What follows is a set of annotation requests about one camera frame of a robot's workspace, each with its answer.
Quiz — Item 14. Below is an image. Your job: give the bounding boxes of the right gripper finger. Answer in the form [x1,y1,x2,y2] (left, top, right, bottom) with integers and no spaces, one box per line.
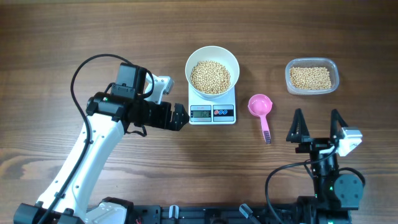
[286,108,310,143]
[330,109,348,139]

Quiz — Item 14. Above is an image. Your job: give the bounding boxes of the pink plastic scoop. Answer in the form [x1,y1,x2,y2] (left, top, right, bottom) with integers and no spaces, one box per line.
[248,94,272,144]

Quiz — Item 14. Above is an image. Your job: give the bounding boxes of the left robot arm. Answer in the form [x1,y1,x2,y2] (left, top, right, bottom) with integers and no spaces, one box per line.
[13,63,188,223]

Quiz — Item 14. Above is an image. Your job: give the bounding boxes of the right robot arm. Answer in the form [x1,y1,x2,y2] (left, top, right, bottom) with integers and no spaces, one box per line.
[286,109,366,223]

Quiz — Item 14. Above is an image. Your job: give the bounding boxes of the white digital kitchen scale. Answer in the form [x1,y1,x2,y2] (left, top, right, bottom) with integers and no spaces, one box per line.
[188,86,236,125]

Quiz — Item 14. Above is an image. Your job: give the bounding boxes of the soybeans in white bowl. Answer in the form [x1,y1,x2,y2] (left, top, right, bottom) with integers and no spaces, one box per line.
[190,60,231,95]

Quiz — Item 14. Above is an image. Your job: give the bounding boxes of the white bowl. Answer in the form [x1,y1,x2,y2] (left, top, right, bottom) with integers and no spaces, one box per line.
[185,46,240,99]

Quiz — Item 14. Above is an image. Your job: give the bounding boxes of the pile of soybeans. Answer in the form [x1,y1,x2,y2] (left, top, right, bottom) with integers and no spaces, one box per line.
[289,67,331,90]

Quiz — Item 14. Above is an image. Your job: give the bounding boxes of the clear plastic container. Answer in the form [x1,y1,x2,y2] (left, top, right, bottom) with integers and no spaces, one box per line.
[285,57,340,95]

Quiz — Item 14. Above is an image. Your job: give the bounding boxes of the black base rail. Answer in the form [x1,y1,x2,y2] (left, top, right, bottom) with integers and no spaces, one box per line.
[82,202,352,224]

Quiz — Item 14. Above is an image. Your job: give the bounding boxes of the right black cable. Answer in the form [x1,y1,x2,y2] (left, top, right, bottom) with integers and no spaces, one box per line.
[264,146,340,224]

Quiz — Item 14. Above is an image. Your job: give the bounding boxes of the black cable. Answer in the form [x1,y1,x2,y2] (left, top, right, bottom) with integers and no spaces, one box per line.
[264,146,340,224]
[37,54,133,224]

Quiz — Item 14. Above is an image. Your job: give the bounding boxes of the left black cable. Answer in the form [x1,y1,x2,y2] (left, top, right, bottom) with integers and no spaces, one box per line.
[37,54,133,224]

